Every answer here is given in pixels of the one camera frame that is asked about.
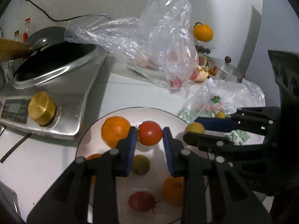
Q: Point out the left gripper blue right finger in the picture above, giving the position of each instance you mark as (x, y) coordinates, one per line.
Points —
(173, 148)

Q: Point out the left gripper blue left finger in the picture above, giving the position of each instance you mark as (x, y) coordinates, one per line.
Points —
(125, 156)

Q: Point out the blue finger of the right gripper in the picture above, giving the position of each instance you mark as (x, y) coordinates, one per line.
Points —
(207, 143)
(217, 124)

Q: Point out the yellow longan fruit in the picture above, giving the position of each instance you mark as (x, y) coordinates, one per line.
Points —
(141, 165)
(221, 115)
(195, 127)

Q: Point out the mandarin orange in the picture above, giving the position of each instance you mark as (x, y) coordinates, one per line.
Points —
(114, 129)
(91, 157)
(173, 191)

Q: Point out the red cherry tomato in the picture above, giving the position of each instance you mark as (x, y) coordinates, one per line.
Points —
(149, 133)
(143, 201)

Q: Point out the printed flat plastic bag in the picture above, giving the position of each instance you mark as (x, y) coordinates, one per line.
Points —
(214, 96)

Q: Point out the white plate black rim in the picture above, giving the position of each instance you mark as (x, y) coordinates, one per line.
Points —
(150, 171)

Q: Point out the orange peel pieces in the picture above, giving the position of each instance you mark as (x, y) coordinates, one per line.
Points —
(203, 73)

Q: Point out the clear box of dark fruit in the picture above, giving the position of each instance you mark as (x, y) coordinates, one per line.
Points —
(203, 48)

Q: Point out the steel induction cooker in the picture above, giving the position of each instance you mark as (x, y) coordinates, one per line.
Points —
(49, 91)

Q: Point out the large orange with leaf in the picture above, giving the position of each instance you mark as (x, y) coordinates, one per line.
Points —
(202, 32)

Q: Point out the black chopstick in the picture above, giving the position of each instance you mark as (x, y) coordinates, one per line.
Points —
(14, 147)

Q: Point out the clear crumpled plastic bag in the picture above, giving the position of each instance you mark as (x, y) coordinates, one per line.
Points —
(157, 45)

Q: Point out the grey refrigerator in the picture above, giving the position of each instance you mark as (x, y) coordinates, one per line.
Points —
(274, 28)

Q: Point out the silver phone on counter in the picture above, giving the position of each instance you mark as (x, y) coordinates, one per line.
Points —
(11, 197)

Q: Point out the dark oil bottle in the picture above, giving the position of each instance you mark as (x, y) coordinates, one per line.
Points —
(18, 36)

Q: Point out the black wok with wooden handle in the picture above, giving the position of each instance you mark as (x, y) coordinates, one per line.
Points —
(39, 51)

